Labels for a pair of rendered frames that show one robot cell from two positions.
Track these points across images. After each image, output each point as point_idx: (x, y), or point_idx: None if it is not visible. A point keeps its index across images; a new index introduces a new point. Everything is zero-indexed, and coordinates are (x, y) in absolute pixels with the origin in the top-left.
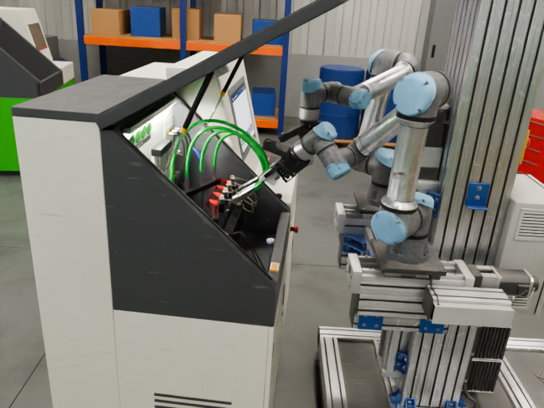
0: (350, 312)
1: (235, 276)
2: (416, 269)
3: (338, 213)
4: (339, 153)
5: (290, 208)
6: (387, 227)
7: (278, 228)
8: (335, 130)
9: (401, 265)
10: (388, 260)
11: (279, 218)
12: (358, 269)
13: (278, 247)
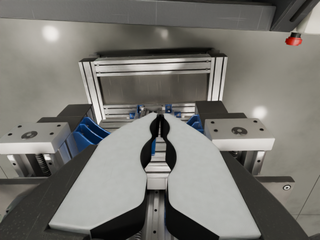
0: (80, 108)
1: None
2: (3, 215)
3: (216, 140)
4: None
5: (291, 31)
6: None
7: (167, 1)
8: None
9: (2, 204)
10: (7, 195)
11: (233, 2)
12: (4, 150)
13: (69, 9)
